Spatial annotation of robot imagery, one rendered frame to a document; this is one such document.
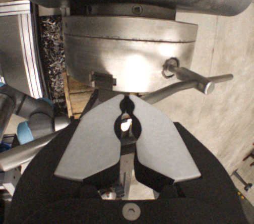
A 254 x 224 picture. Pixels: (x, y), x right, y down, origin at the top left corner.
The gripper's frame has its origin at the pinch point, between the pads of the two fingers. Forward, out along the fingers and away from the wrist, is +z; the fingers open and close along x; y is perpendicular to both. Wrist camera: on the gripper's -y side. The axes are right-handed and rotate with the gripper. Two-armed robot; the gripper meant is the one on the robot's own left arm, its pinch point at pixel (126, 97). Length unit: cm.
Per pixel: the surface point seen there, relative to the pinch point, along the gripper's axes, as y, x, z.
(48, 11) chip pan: -10, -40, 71
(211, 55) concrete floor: 31, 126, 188
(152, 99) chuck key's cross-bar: 1.4, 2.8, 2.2
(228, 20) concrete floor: -20, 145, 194
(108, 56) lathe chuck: 0.0, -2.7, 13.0
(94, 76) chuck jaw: 4.1, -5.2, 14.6
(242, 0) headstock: -12.8, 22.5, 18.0
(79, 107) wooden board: 29, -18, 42
